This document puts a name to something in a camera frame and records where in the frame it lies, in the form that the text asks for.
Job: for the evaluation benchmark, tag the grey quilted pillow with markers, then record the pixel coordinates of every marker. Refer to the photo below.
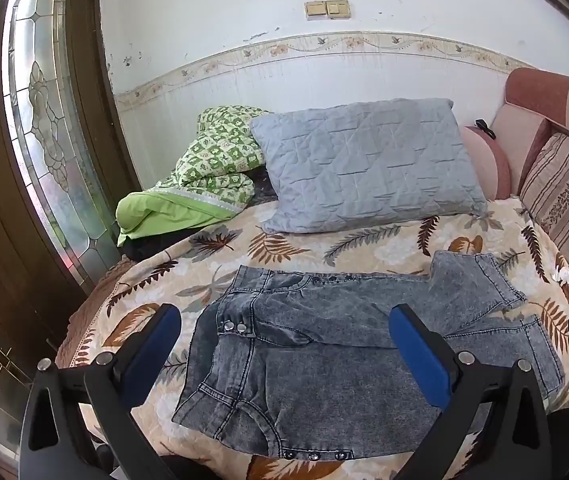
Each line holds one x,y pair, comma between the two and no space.
364,165

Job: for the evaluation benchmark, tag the beige double light switch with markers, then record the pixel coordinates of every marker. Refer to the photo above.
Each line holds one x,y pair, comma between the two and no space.
327,8

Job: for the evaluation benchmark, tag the dark cloth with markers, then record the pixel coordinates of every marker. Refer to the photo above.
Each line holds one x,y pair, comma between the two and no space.
157,245

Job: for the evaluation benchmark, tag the small black clip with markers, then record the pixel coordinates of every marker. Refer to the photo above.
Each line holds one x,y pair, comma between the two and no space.
484,127

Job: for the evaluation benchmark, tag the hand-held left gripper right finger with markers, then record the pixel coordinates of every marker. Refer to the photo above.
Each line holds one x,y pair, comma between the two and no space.
417,355

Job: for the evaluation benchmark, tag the leaf-print bedspread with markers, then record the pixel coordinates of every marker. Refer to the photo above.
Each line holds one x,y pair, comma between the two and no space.
284,250

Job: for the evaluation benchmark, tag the green patterned quilt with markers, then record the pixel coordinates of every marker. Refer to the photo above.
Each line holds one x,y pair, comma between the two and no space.
204,170

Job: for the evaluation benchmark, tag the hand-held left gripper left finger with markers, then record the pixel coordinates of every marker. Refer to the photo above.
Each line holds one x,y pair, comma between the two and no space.
157,337

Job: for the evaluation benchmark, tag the grey acid-wash denim pants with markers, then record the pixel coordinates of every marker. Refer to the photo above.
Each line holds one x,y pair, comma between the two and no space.
324,350

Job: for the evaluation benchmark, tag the leaded glass door panel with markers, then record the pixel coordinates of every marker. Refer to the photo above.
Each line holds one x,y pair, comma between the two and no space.
44,110

